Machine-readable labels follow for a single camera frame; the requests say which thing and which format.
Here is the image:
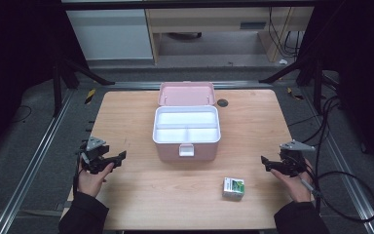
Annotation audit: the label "right hand-held gripper cable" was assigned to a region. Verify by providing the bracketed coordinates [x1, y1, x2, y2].
[296, 162, 374, 224]

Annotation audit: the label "aluminium floor rail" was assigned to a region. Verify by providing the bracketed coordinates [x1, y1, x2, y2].
[299, 87, 374, 234]
[0, 89, 76, 234]

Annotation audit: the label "black metal stand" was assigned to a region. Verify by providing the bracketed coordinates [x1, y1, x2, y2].
[258, 58, 340, 115]
[52, 58, 116, 118]

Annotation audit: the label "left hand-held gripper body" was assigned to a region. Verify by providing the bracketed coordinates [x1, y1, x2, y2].
[76, 136, 111, 176]

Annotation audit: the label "hand-held gripper cable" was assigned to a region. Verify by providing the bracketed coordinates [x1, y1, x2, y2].
[296, 162, 374, 224]
[72, 151, 83, 200]

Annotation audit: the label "pink storage box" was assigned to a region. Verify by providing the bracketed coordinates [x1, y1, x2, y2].
[152, 81, 222, 163]

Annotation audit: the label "person's right hand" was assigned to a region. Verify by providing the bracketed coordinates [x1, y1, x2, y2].
[270, 158, 315, 204]

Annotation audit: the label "person's left hand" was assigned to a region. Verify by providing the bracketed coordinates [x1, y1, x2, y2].
[77, 161, 115, 199]

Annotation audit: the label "black floor cables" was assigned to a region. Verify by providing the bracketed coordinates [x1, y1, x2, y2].
[286, 95, 343, 154]

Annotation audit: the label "small green white carton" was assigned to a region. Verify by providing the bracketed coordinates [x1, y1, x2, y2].
[222, 176, 245, 202]

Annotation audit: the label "thin black floor cable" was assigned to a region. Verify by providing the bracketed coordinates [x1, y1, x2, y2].
[10, 104, 33, 125]

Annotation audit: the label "yellow black tape marker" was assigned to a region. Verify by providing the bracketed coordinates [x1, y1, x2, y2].
[84, 88, 97, 105]
[286, 87, 305, 100]

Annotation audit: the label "black cables under desk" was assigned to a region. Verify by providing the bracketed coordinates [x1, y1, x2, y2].
[267, 7, 304, 59]

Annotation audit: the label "white divided tray insert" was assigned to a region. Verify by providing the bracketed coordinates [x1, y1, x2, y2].
[153, 105, 221, 144]

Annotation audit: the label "aluminium cross rail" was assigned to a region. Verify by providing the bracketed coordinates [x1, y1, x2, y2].
[106, 80, 275, 91]

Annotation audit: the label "white cabinet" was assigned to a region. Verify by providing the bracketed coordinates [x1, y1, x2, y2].
[65, 9, 154, 61]

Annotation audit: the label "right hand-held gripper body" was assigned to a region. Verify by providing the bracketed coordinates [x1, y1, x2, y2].
[279, 139, 317, 178]

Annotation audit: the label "left hand-held gripper cable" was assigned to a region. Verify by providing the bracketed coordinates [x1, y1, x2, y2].
[72, 151, 83, 200]

